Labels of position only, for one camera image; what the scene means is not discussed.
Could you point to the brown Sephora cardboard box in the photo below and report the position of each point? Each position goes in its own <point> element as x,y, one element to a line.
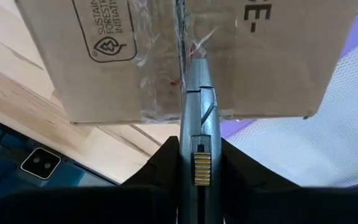
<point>259,77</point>

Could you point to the white mesh pouch purple trim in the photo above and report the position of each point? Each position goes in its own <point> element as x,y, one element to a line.
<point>337,140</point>

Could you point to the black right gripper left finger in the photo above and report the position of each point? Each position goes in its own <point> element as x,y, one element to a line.
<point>104,205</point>

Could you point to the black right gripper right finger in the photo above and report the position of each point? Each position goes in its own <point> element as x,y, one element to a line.
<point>291,207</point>

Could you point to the grey utility knife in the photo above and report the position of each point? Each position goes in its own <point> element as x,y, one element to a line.
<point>197,102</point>

